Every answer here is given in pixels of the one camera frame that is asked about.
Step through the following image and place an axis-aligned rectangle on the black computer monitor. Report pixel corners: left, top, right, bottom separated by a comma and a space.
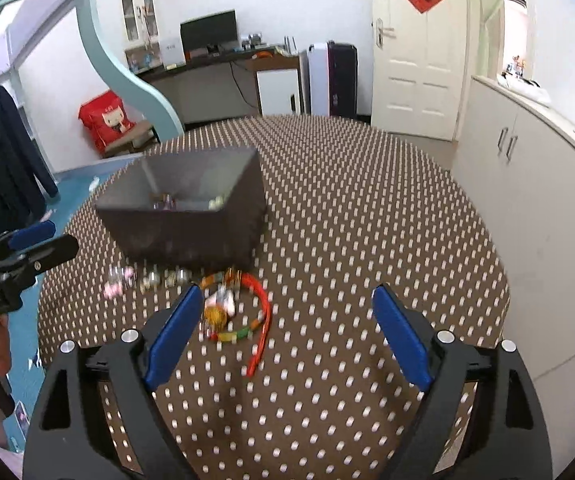
180, 9, 238, 56

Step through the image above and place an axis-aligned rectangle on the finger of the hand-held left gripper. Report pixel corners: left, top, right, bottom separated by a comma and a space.
8, 221, 54, 251
15, 234, 79, 281

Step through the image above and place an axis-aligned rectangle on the person's left hand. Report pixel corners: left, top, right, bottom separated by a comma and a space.
0, 316, 12, 378

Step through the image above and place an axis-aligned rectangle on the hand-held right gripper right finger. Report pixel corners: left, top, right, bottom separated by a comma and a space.
371, 284, 553, 480

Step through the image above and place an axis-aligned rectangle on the white glass door cabinet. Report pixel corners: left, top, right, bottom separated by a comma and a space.
120, 0, 161, 73

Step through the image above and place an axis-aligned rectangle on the red cartoon bag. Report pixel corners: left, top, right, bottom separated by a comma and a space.
78, 89, 136, 153

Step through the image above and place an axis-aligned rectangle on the wooden chair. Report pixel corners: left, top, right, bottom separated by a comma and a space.
102, 122, 161, 158

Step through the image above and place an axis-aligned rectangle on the white panel door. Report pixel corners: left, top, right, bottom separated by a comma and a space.
370, 0, 468, 141

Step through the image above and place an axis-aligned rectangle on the red string bracelet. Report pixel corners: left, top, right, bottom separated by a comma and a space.
200, 269, 273, 378

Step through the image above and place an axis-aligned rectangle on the round polka-dot table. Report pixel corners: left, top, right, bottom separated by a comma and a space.
38, 114, 511, 480

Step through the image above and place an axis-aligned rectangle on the white bag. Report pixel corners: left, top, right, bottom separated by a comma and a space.
497, 72, 553, 106

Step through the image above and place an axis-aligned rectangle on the teal bunk bed frame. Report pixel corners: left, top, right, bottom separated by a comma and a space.
0, 0, 186, 142

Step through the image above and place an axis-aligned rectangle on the dark corner desk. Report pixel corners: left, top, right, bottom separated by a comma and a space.
135, 47, 301, 82

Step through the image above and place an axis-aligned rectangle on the grey metal tin box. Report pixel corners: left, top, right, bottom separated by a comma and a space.
95, 147, 268, 268

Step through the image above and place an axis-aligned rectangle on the dark hanging jacket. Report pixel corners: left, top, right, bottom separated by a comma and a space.
0, 77, 60, 241

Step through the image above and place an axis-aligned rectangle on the pink charm bracelet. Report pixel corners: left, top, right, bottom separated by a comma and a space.
104, 265, 193, 299

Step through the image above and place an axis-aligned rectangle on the black suitcase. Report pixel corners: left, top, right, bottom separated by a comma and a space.
327, 40, 358, 118

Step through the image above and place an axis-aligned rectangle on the white sideboard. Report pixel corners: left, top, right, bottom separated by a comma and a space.
452, 74, 575, 476

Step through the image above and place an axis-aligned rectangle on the small white cabinet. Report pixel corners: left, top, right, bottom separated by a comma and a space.
255, 57, 302, 116

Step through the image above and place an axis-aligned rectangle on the white doorway curtain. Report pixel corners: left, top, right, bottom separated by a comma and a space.
482, 0, 518, 76

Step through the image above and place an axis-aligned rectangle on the silver door handle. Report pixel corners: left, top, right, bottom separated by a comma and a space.
375, 17, 398, 48

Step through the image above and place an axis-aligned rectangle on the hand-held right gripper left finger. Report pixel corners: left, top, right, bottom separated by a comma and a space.
22, 284, 204, 480

